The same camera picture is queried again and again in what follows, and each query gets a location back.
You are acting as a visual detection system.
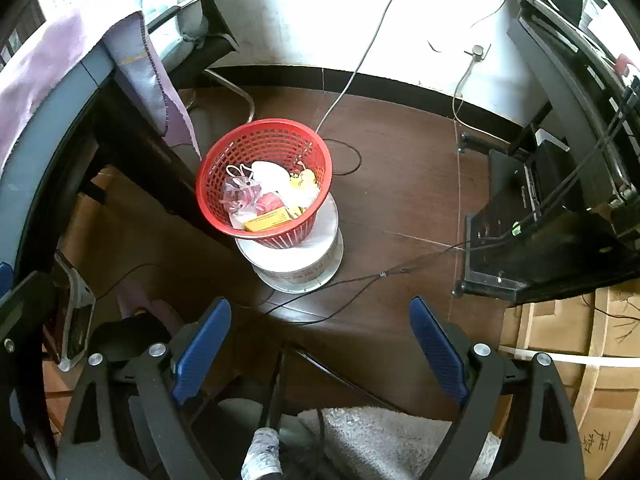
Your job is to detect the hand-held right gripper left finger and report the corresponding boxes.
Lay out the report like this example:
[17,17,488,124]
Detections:
[56,296,233,480]

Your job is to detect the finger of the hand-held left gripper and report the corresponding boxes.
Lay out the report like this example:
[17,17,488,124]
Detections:
[0,261,58,361]

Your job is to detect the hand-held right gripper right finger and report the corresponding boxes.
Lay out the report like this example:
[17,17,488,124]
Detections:
[409,296,586,480]

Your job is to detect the medicine box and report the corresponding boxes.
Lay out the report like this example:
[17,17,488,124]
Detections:
[242,207,307,233]

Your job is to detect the clear plastic wrapper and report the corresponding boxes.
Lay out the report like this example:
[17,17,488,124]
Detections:
[222,162,263,216]

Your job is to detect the red plastic mesh basket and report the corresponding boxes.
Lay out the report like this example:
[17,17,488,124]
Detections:
[196,119,334,251]

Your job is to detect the grey plastic stool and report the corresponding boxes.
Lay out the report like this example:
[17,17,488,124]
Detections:
[52,250,97,372]

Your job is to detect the white fluffy mat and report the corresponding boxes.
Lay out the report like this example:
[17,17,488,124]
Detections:
[297,405,503,480]

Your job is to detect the cardboard boxes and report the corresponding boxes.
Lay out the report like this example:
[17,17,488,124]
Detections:
[500,280,640,480]

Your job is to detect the white bucket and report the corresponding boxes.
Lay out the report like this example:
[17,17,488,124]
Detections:
[235,192,345,293]

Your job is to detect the purple printed tablecloth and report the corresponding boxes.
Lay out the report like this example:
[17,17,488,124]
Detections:
[0,7,201,171]

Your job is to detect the black metal chair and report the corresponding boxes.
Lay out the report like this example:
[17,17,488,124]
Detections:
[145,0,256,121]

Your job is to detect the blue seat cushion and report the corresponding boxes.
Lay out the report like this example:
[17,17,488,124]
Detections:
[132,0,208,61]

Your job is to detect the thin black cable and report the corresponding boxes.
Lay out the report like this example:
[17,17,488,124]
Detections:
[95,240,471,326]

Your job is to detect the black looped cable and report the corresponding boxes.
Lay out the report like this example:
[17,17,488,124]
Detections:
[320,137,362,177]

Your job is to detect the white cable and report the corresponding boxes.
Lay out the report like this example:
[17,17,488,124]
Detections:
[427,0,551,126]

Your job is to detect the grey cable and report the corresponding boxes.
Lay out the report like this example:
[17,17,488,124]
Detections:
[315,0,408,133]

